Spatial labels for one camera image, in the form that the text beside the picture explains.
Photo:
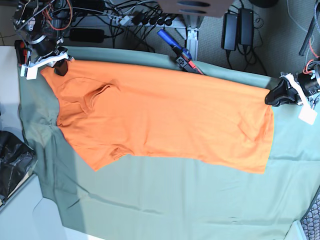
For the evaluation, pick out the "black plastic bag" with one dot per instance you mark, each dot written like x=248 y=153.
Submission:
x=16 y=159

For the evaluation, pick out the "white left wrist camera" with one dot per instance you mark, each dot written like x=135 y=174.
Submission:
x=307 y=115

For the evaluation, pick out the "black power adapter left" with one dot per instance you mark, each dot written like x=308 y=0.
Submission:
x=229 y=32

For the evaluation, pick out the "black power adapter right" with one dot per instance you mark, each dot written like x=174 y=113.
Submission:
x=245 y=26

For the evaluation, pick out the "blue handled bar clamp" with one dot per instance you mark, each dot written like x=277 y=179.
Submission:
x=183 y=56

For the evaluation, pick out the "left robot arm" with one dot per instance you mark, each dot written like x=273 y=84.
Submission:
x=306 y=48

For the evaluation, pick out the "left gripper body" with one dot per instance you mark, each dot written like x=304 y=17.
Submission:
x=310 y=85

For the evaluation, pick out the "white power strip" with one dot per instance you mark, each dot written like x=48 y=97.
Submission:
x=144 y=20

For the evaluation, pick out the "black power brick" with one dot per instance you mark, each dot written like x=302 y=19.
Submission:
x=87 y=35

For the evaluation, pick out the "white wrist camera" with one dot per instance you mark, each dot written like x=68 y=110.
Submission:
x=307 y=115
x=29 y=72

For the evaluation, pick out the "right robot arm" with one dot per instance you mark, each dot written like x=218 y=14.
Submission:
x=41 y=25

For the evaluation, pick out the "black power adapter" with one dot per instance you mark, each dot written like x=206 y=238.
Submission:
x=245 y=26
x=229 y=32

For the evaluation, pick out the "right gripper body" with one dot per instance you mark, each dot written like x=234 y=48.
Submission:
x=61 y=53

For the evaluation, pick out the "red black corner clamp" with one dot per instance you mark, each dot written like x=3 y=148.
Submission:
x=23 y=52

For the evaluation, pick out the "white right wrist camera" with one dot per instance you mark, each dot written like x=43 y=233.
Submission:
x=29 y=72

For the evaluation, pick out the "green table cloth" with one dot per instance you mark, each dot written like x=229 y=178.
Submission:
x=144 y=198

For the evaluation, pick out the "orange T-shirt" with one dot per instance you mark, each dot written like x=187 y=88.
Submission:
x=108 y=110

